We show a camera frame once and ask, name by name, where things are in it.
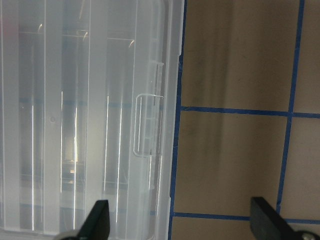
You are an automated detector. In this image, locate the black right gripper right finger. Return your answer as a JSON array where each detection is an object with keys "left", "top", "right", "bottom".
[{"left": 250, "top": 197, "right": 298, "bottom": 240}]

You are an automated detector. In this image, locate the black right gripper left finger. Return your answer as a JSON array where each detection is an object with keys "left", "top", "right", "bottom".
[{"left": 76, "top": 200, "right": 111, "bottom": 240}]

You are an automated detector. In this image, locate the clear plastic box lid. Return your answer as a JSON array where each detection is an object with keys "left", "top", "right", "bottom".
[{"left": 0, "top": 0, "right": 186, "bottom": 240}]

